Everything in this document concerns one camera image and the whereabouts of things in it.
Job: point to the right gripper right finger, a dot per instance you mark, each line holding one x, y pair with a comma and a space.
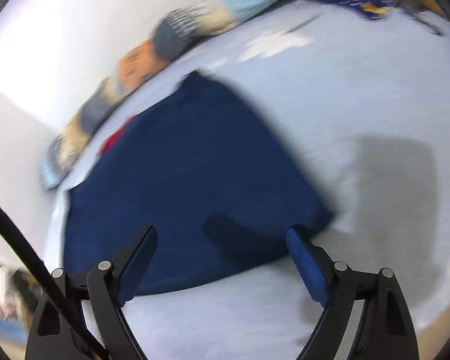
385, 329

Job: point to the navy work jacket red collar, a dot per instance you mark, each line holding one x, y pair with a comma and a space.
205, 171

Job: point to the light blue cloud bedsheet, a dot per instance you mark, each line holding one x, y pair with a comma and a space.
364, 108

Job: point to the patchwork rolled quilt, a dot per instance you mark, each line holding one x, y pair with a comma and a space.
177, 32

